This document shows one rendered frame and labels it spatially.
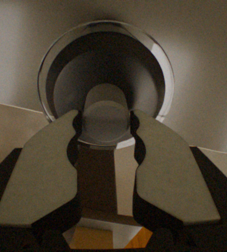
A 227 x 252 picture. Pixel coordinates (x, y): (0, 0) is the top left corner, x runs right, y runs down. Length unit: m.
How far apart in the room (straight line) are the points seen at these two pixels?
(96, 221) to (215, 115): 0.49
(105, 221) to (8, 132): 1.26
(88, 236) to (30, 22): 0.63
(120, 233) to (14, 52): 0.66
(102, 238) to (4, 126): 1.27
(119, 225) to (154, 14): 0.63
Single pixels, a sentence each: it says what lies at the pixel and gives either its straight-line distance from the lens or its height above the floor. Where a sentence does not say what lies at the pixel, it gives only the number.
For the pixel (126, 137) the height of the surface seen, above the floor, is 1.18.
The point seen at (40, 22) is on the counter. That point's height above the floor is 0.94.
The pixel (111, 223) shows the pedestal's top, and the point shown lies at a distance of 0.71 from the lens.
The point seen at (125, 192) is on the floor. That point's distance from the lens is 2.06.
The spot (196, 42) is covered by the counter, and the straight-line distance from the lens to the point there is 0.41.
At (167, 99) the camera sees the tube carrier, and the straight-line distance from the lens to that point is 0.16.
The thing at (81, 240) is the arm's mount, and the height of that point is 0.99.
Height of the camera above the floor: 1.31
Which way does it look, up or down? 58 degrees down
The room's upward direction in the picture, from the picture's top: 176 degrees clockwise
